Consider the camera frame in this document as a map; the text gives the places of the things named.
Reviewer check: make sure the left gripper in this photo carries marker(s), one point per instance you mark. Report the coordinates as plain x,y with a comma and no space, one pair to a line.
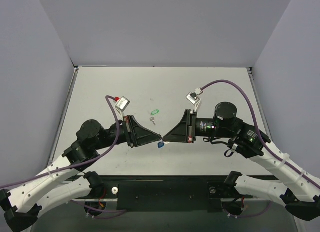
130,131

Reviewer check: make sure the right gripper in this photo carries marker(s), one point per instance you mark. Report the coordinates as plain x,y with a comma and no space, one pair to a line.
190,126

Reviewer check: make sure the blue key tag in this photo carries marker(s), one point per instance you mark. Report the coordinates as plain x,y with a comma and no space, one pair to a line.
160,144

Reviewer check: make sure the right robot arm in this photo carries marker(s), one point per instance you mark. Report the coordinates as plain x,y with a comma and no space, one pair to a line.
296,190

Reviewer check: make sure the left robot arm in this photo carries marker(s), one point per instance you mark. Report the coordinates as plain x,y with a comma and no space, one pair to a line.
25,204

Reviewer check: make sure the silver key on table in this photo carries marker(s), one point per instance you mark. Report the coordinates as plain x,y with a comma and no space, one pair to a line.
152,119

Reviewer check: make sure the green key tag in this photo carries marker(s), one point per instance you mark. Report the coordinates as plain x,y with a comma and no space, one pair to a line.
154,112

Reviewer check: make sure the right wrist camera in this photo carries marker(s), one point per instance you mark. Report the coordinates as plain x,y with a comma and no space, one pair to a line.
194,98

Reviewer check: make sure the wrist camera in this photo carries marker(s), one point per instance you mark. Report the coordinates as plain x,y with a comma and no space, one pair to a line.
121,105
194,98

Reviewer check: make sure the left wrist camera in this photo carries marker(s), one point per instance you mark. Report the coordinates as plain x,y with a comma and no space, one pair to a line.
121,105

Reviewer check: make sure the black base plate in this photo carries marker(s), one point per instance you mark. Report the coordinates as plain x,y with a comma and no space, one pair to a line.
120,194

